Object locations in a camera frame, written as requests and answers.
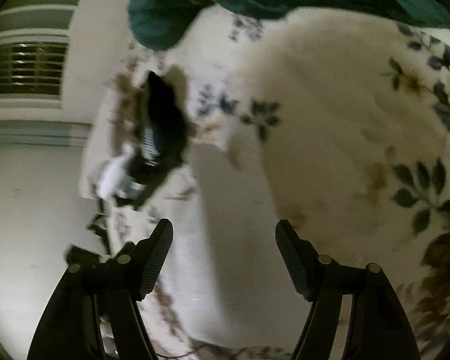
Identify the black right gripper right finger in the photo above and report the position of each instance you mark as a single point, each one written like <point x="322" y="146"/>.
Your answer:
<point x="378" y="325"/>

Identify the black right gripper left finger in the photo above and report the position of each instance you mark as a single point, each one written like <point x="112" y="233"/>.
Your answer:
<point x="69" y="327"/>

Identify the black patterned small garment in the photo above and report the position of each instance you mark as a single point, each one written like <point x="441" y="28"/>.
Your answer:
<point x="148" y="122"/>

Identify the floral bed blanket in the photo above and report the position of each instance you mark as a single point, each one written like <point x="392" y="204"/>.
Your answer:
<point x="336" y="121"/>

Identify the barred window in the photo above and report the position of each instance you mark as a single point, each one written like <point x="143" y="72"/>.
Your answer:
<point x="32" y="66"/>

